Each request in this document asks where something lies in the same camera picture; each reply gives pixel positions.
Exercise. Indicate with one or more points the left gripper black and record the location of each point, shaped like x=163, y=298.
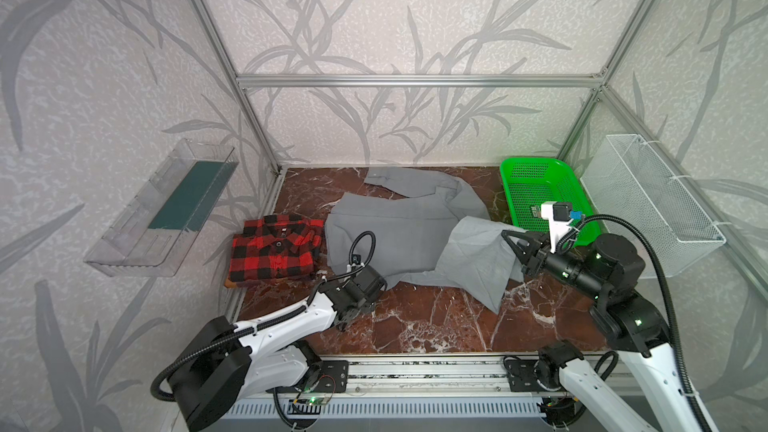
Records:
x=372, y=279

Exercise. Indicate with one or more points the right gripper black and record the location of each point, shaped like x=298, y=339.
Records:
x=535, y=249

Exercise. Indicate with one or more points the green plastic basket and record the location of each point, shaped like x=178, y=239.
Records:
x=531, y=181

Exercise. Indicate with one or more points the grey long sleeve shirt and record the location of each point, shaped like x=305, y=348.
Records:
x=437, y=233

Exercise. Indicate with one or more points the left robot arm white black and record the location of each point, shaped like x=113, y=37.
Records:
x=227, y=362

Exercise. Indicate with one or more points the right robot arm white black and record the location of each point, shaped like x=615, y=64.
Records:
x=610, y=261

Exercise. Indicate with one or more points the red black plaid folded shirt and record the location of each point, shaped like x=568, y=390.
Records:
x=275, y=247

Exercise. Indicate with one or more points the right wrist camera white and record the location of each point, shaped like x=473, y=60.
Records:
x=563, y=223

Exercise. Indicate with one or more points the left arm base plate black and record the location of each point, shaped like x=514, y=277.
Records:
x=325, y=376

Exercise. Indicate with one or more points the pink item in wire basket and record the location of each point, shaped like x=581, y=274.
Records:
x=641, y=250

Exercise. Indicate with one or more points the white wire mesh basket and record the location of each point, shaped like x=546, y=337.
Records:
x=627, y=178

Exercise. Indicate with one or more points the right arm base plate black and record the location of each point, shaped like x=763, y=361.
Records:
x=532, y=375

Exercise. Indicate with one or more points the aluminium front rail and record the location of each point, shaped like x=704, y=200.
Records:
x=432, y=375

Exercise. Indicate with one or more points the clear plastic wall bin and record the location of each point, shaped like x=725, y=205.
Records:
x=157, y=229

